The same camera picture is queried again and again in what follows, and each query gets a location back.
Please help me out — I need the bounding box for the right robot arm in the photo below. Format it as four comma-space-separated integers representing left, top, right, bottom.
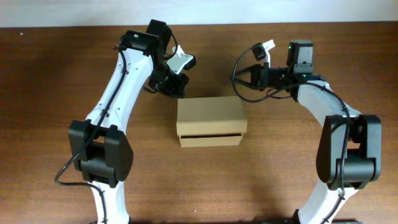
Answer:
229, 40, 382, 224

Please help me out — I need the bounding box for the brown cardboard box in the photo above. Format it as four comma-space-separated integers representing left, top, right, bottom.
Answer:
176, 96, 248, 147

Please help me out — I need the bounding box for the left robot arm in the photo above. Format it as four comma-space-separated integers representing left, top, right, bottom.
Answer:
65, 19, 196, 223

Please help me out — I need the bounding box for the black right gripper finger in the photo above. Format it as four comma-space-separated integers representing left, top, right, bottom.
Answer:
229, 76, 257, 90
231, 65, 253, 77

